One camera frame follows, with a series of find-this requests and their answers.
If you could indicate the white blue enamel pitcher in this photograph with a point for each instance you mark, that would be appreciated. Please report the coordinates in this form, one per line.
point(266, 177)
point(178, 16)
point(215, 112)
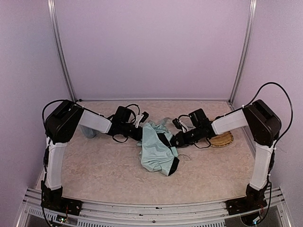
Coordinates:
point(88, 132)

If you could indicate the woven bamboo tray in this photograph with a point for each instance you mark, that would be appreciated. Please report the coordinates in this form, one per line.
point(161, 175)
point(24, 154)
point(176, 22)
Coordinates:
point(222, 140)

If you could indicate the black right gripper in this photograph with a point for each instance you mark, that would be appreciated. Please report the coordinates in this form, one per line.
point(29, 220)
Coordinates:
point(179, 138)

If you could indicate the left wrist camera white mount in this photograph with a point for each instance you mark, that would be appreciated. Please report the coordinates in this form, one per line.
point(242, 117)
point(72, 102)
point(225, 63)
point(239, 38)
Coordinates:
point(140, 118)

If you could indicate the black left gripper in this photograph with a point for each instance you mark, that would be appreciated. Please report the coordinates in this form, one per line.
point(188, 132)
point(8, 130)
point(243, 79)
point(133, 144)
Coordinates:
point(138, 133)

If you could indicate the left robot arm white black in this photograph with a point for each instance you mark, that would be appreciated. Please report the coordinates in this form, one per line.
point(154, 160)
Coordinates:
point(60, 127)

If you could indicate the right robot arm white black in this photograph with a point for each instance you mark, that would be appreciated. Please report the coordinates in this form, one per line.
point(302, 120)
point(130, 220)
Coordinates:
point(264, 127)

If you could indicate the mint green black umbrella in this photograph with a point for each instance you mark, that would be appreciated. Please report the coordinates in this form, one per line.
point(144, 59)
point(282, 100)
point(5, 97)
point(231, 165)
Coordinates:
point(157, 153)

